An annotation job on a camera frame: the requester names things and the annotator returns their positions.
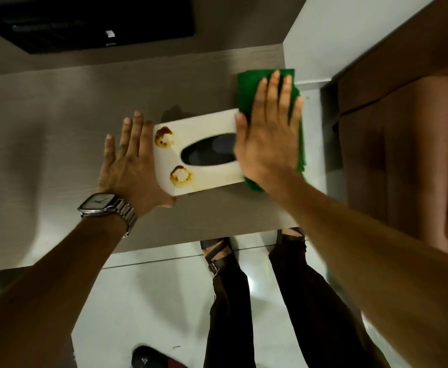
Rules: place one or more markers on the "black slipper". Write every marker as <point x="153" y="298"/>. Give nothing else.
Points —
<point x="151" y="359"/>

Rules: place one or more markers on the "person's left thumb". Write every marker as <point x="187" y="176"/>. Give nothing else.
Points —
<point x="167" y="200"/>

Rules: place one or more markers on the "stained white tissue box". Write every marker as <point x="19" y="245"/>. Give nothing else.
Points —
<point x="201" y="128"/>

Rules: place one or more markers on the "person's left forearm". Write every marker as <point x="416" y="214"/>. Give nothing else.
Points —
<point x="47" y="295"/>

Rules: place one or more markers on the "person's right little finger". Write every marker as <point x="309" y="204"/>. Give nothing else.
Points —
<point x="296" y="113"/>

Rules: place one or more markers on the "brown wooden cabinet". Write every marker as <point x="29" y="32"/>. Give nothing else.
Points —
<point x="400" y="149"/>

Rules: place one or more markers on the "person's right middle finger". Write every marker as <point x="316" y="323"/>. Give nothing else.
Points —
<point x="273" y="93"/>

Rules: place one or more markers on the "person's right hand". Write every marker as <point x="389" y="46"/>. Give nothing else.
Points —
<point x="270" y="149"/>

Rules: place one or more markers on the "person's right brown sandal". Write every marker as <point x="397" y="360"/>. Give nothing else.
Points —
<point x="291" y="231"/>

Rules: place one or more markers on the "person's right thumb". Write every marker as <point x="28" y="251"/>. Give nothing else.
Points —
<point x="242" y="130"/>

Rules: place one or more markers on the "person's right trouser leg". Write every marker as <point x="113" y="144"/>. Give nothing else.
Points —
<point x="316" y="302"/>

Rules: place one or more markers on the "person's trouser leg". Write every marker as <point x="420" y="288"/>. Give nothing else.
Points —
<point x="316" y="302"/>
<point x="229" y="321"/>

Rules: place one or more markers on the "silver wristwatch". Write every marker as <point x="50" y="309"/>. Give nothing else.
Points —
<point x="101" y="204"/>

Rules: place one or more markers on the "green cleaning cloth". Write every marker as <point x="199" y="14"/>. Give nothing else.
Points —
<point x="248" y="90"/>

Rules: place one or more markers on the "black television screen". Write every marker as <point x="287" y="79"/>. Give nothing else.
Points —
<point x="86" y="19"/>

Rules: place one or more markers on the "person's left brown sandal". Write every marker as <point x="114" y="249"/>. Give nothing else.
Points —
<point x="218" y="258"/>

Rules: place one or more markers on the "person's right forearm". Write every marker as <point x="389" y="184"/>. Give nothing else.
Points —
<point x="381" y="272"/>

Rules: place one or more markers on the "person's left hand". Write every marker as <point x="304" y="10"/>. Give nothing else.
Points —
<point x="132" y="176"/>

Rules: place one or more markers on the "person's left middle finger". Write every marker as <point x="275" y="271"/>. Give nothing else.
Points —
<point x="136" y="132"/>

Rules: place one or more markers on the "person's left trouser leg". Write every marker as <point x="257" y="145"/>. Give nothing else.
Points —
<point x="229" y="321"/>

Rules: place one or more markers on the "person's left little finger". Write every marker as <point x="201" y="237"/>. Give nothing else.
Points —
<point x="110" y="149"/>

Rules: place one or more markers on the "person's brown sandal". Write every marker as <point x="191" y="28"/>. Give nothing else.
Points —
<point x="218" y="258"/>
<point x="291" y="231"/>

